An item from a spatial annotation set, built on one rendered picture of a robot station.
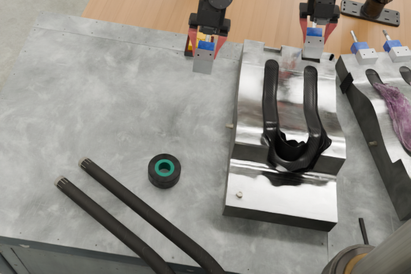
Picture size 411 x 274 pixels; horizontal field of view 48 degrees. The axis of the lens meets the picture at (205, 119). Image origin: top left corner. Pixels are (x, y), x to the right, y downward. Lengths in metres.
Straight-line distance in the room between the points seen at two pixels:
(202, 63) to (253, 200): 0.36
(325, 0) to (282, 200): 0.48
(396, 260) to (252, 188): 0.65
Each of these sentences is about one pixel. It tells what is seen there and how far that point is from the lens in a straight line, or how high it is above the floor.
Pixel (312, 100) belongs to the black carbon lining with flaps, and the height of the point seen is 0.88.
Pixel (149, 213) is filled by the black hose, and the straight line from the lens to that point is 1.02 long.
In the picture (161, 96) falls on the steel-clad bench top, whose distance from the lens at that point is 1.28.
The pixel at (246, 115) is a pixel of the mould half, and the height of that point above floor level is 0.92.
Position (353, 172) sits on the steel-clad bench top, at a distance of 1.27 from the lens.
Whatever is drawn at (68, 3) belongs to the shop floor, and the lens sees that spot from 2.75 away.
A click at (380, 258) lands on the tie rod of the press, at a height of 1.38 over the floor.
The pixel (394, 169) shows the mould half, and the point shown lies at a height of 0.87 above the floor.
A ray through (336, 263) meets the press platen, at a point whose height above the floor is 1.29.
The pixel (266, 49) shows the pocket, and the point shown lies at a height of 0.87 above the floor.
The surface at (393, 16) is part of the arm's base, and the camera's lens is 1.71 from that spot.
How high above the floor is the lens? 1.83
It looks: 55 degrees down
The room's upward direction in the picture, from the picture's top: 10 degrees clockwise
